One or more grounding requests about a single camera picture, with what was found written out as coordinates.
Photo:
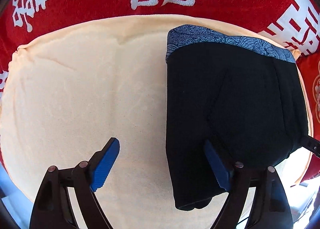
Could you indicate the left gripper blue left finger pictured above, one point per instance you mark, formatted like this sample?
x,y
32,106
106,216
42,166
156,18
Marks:
x,y
101,163

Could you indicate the black pants with blue waistband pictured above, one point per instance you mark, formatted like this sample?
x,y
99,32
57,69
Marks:
x,y
242,94

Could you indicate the red sofa cover white characters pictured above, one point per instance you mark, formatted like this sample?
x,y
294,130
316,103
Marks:
x,y
292,23

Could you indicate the red embroidered floral pillow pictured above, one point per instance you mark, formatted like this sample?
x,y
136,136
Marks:
x,y
308,67

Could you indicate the cream peach seat cushion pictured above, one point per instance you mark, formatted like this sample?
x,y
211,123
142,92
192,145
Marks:
x,y
71,90

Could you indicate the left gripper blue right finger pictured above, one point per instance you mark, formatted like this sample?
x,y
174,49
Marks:
x,y
222,171

